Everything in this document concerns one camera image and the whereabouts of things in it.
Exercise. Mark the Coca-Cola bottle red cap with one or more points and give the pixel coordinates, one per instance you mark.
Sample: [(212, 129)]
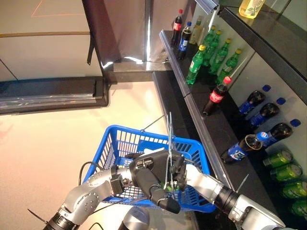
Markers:
[(177, 26), (216, 95)]

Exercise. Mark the green Sprite bottle yellow cap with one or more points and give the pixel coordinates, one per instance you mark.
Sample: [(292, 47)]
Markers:
[(168, 187), (209, 37), (220, 57), (195, 65), (212, 50), (229, 68)]

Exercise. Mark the small yellow tea bottle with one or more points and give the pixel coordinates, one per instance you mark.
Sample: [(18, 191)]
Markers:
[(195, 31)]

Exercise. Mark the reflective metal side panel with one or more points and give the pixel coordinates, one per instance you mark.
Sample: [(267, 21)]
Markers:
[(134, 28)]

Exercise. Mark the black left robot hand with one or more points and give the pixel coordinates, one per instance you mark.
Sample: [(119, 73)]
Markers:
[(148, 172)]

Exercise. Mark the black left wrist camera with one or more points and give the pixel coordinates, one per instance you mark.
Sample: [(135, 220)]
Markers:
[(117, 184)]

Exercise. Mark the dark base step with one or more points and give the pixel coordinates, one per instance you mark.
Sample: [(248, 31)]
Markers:
[(134, 69)]

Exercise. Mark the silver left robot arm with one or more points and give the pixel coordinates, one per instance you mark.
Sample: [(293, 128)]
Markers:
[(84, 198)]

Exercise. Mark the large yellow tea bottle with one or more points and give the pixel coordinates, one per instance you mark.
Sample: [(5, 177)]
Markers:
[(251, 8)]

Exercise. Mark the blue plastic shopping basket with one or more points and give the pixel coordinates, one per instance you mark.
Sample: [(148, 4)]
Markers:
[(115, 148)]

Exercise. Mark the dark low display platform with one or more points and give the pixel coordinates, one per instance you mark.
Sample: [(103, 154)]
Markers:
[(48, 91)]

